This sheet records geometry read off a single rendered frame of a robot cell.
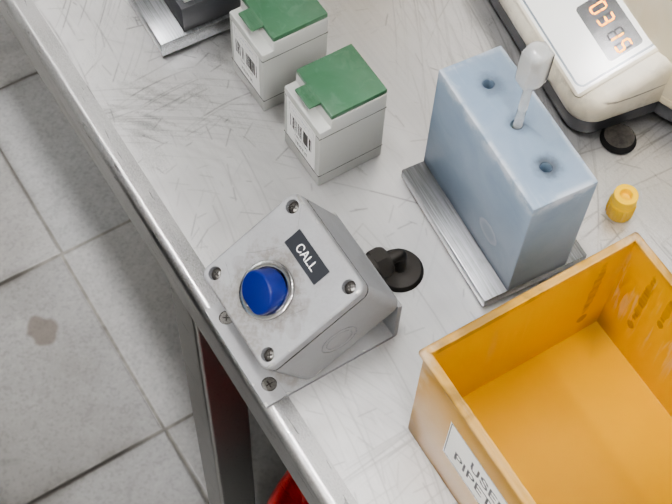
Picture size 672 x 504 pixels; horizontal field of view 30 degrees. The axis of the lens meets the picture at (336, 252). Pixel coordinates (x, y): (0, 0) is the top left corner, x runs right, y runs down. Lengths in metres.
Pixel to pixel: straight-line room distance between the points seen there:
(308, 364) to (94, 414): 1.00
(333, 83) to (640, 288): 0.21
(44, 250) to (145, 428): 0.30
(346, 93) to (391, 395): 0.17
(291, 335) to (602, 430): 0.18
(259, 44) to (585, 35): 0.20
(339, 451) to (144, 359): 1.01
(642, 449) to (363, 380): 0.16
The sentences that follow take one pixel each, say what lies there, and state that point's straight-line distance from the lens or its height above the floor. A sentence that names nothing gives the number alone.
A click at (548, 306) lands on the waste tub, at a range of 0.65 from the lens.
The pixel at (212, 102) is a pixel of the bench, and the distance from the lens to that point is 0.80.
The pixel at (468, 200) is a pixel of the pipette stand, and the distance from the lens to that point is 0.73.
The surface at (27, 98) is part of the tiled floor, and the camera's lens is 1.93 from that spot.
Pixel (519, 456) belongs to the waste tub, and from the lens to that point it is 0.69.
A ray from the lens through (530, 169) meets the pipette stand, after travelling 0.67.
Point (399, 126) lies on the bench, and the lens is 0.79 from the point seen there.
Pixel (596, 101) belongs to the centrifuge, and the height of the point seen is 0.91.
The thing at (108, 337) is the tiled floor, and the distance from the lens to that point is 1.70.
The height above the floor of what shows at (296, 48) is 0.92.
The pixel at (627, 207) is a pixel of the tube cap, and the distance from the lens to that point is 0.77.
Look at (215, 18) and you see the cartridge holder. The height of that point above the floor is 0.89.
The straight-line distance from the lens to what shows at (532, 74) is 0.64.
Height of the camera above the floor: 1.52
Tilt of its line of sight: 61 degrees down
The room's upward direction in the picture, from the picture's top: 4 degrees clockwise
